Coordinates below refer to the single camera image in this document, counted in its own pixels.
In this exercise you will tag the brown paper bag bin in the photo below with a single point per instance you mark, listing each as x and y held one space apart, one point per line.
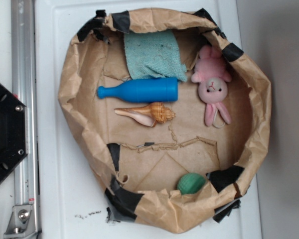
138 167

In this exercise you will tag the green textured ball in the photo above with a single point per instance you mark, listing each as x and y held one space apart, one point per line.
190 183

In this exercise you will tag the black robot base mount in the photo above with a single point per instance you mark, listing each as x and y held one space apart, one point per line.
13 145

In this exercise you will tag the teal terry cloth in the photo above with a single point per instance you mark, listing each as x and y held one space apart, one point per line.
154 55

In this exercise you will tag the white plastic tray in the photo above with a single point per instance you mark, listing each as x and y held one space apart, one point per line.
73 206

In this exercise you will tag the aluminium extrusion rail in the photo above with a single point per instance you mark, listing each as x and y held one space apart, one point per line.
26 174

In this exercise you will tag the orange spiral seashell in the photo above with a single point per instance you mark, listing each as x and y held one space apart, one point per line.
148 115

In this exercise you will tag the blue plastic bottle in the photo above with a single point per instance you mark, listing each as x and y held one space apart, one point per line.
143 90

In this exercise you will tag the pink plush bunny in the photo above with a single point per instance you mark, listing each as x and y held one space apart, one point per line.
211 75

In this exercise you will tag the metal corner bracket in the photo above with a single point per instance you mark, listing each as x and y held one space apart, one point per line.
22 223

